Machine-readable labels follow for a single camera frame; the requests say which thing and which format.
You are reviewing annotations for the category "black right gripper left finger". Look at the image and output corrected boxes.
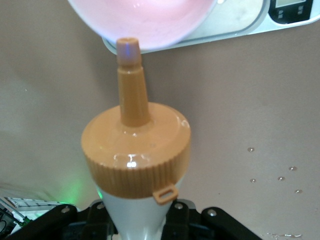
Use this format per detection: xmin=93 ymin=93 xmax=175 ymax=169
xmin=7 ymin=199 xmax=118 ymax=240

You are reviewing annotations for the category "silver digital kitchen scale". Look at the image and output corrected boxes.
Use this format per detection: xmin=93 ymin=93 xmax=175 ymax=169
xmin=101 ymin=0 xmax=320 ymax=56

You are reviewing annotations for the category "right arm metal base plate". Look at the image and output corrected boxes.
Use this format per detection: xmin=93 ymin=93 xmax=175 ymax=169
xmin=0 ymin=196 xmax=62 ymax=233

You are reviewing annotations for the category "pink plastic cup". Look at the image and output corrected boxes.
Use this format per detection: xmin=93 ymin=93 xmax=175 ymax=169
xmin=66 ymin=0 xmax=221 ymax=51

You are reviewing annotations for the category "clear sauce bottle orange cap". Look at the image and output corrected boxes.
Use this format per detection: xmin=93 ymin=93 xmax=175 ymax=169
xmin=80 ymin=36 xmax=192 ymax=240

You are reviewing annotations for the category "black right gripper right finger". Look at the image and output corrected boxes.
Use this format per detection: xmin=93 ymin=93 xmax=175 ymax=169
xmin=161 ymin=199 xmax=262 ymax=240

